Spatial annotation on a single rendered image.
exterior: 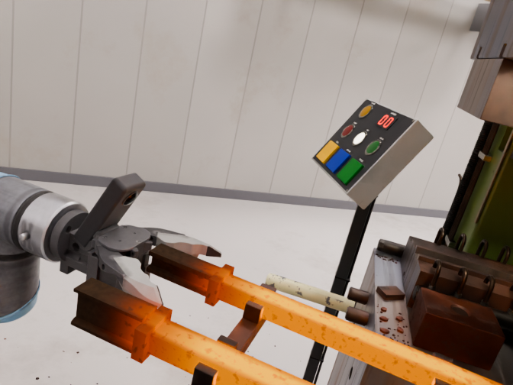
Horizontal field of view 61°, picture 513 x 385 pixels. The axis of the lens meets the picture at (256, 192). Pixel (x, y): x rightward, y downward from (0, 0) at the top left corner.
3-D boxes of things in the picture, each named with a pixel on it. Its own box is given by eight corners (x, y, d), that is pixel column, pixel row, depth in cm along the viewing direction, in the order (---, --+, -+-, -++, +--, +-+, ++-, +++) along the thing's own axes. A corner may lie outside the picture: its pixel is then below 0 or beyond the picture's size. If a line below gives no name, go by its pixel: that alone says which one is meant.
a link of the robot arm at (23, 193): (7, 218, 71) (8, 160, 68) (66, 244, 68) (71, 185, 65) (-51, 237, 63) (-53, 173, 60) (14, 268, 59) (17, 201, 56)
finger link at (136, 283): (157, 340, 49) (132, 293, 56) (164, 296, 47) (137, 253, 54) (130, 345, 48) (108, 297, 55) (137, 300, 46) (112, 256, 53)
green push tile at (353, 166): (344, 184, 125) (362, 164, 124) (335, 175, 132) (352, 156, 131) (348, 187, 126) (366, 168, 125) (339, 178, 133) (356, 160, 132)
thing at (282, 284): (262, 290, 135) (266, 276, 134) (266, 282, 140) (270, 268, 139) (404, 338, 128) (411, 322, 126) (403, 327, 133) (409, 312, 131)
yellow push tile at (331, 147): (322, 162, 143) (338, 145, 142) (315, 155, 150) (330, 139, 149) (326, 165, 144) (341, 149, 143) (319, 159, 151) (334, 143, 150)
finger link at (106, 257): (149, 285, 52) (127, 249, 58) (151, 272, 51) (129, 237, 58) (108, 290, 49) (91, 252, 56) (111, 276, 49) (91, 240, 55)
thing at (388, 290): (384, 300, 81) (386, 295, 81) (375, 291, 84) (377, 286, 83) (403, 299, 83) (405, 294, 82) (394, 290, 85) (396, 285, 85)
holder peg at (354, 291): (346, 301, 89) (350, 290, 88) (346, 295, 92) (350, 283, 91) (366, 307, 89) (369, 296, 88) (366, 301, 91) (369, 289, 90)
